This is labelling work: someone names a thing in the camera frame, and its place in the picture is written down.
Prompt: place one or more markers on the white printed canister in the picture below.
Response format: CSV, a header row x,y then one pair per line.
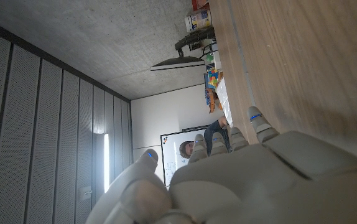
x,y
198,20

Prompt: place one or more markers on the small grey ceiling box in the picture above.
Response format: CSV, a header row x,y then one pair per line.
x,y
85,193

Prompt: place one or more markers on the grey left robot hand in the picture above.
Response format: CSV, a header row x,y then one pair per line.
x,y
259,186

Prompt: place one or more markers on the red cup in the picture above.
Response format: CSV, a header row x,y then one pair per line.
x,y
198,3

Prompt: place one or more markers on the person in dark t-shirt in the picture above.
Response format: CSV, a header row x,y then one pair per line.
x,y
211,128

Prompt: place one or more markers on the colourful toy blocks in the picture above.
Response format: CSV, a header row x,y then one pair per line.
x,y
212,77

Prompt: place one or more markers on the whiteboard with black frame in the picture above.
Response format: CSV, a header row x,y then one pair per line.
x,y
169,155

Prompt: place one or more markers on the long ceiling light strip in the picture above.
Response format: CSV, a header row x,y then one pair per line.
x,y
106,161

